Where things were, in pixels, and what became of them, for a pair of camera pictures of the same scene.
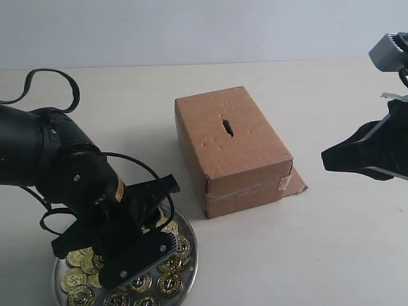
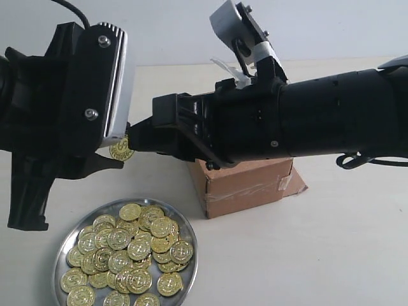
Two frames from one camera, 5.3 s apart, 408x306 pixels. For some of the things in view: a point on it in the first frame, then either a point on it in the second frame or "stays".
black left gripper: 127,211 → 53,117
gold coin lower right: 169,284 stays
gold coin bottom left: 81,296 stays
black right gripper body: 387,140 → 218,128
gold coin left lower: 72,278 stays
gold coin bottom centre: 146,300 stays
